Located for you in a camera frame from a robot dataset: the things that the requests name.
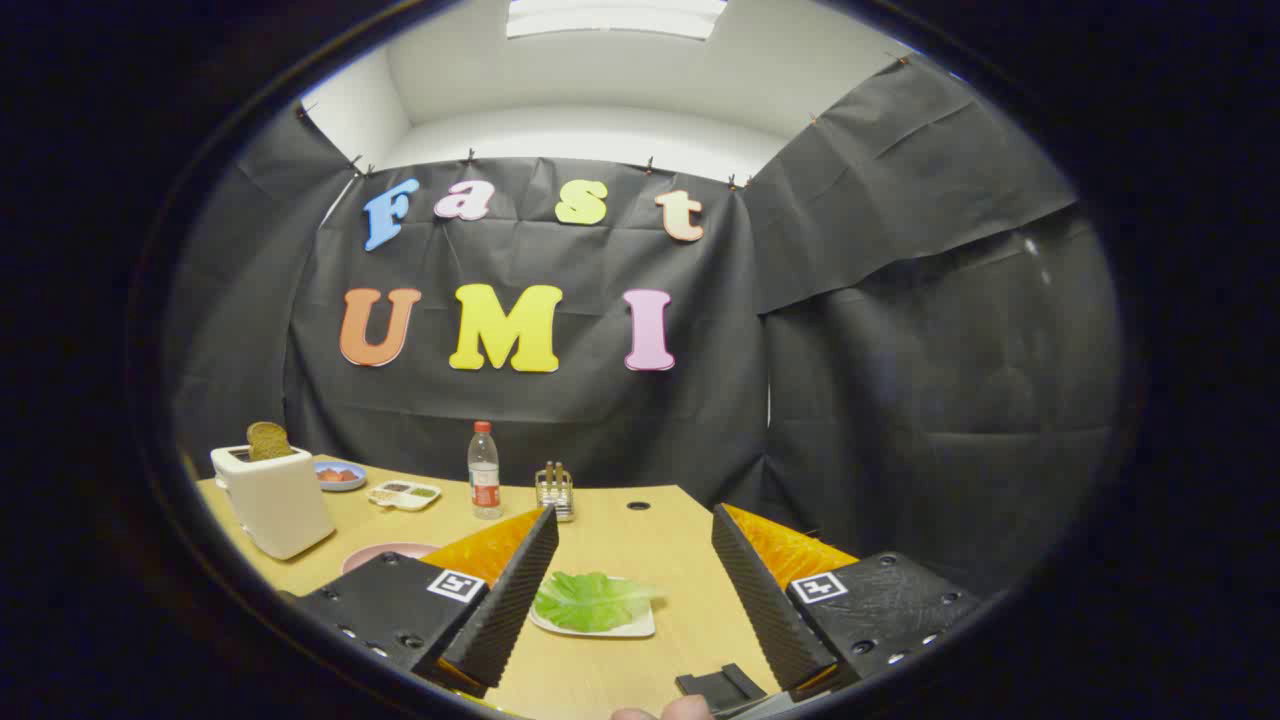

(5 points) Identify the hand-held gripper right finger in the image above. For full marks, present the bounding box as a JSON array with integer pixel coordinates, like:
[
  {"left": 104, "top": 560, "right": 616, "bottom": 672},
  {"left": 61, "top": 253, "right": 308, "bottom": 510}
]
[{"left": 711, "top": 503, "right": 986, "bottom": 698}]

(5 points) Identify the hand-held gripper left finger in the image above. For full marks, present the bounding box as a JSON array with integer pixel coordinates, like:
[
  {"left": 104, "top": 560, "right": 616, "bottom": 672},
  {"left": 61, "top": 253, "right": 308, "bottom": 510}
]
[{"left": 297, "top": 505, "right": 559, "bottom": 699}]

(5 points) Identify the green lettuce leaf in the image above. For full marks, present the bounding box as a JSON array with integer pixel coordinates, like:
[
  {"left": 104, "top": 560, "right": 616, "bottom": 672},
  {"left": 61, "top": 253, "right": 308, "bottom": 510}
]
[{"left": 533, "top": 571, "right": 666, "bottom": 633}]

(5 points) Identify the brown bread slice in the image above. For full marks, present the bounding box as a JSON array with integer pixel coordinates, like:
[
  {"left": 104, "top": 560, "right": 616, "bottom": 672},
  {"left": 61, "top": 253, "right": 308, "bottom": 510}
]
[{"left": 246, "top": 421, "right": 293, "bottom": 462}]

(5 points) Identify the white square plate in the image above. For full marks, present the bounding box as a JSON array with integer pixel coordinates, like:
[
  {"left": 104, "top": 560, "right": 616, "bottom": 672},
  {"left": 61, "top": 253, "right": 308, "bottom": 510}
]
[{"left": 528, "top": 575, "right": 658, "bottom": 639}]

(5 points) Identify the clear plastic water bottle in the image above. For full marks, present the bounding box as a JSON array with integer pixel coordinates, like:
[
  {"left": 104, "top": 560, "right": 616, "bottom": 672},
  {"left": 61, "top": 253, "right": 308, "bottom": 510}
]
[{"left": 468, "top": 421, "right": 503, "bottom": 521}]

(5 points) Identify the pink round plate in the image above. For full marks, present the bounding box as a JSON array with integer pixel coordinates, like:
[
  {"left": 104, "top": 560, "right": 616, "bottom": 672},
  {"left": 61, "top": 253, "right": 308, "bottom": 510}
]
[{"left": 341, "top": 542, "right": 441, "bottom": 576}]

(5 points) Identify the white divided seasoning dish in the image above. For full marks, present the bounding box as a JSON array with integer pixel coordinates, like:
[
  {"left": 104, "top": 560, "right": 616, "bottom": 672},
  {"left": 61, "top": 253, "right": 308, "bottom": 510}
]
[{"left": 367, "top": 480, "right": 443, "bottom": 512}]

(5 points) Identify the black backdrop cloth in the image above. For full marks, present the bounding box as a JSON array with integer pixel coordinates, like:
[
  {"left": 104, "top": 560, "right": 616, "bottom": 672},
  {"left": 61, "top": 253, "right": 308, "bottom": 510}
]
[{"left": 165, "top": 55, "right": 1121, "bottom": 601}]

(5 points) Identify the small blue plate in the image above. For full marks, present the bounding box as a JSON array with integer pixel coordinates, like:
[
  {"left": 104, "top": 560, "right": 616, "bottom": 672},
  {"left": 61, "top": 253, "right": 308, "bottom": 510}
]
[{"left": 313, "top": 459, "right": 368, "bottom": 493}]

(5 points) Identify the white toaster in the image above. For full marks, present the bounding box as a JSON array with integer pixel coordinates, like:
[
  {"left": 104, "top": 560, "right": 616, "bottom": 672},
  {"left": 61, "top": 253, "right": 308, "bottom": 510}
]
[{"left": 210, "top": 445, "right": 336, "bottom": 561}]

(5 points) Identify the ceiling light panel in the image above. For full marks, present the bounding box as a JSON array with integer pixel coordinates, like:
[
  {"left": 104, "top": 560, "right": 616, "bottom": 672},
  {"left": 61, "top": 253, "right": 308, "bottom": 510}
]
[{"left": 505, "top": 0, "right": 729, "bottom": 41}]

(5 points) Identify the metal wire cutlery holder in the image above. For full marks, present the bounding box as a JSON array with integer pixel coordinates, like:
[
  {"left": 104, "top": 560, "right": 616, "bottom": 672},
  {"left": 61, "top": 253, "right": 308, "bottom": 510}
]
[{"left": 535, "top": 470, "right": 576, "bottom": 523}]

